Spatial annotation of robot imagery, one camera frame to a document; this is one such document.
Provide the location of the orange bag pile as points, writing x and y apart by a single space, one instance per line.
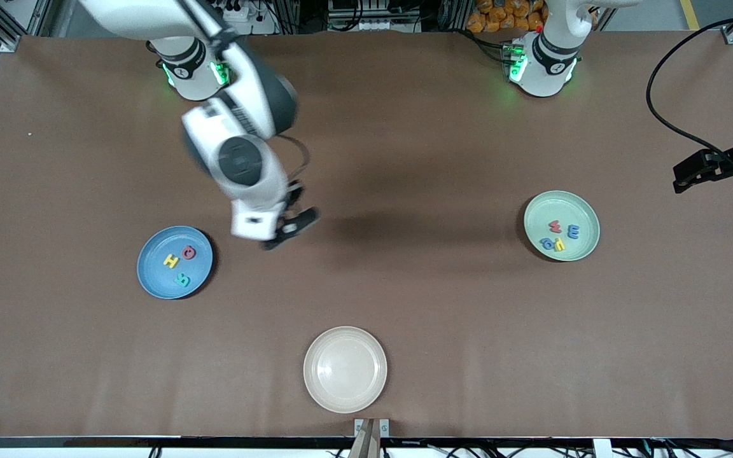
490 19

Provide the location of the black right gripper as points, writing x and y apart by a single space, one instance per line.
294 196

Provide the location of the brown table cover sheet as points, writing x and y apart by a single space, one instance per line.
86 381

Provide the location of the green plate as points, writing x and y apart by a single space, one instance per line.
570 207

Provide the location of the blue plate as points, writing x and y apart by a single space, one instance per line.
153 270

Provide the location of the tan wooden strip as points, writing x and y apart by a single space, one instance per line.
366 445

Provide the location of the teal letter R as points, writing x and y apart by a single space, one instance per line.
182 280

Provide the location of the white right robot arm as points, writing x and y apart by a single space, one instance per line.
252 191

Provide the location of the metal edge bracket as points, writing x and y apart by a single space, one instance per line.
359 425

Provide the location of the white power strip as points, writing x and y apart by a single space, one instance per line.
240 11

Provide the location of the yellow lowercase letter n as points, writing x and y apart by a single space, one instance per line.
561 245

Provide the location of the yellow letter H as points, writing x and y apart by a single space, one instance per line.
171 260

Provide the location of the black electronics rack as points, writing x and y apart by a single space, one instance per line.
373 16

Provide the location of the red letter Q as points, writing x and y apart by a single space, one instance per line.
184 252

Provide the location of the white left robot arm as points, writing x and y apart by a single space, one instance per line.
544 63

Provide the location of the light blue letter E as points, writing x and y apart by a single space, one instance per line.
573 231

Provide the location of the beige plate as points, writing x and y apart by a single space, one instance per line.
345 369

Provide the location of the blue lowercase letter a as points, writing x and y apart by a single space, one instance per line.
543 242

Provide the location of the red lowercase letter w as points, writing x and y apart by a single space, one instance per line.
555 227

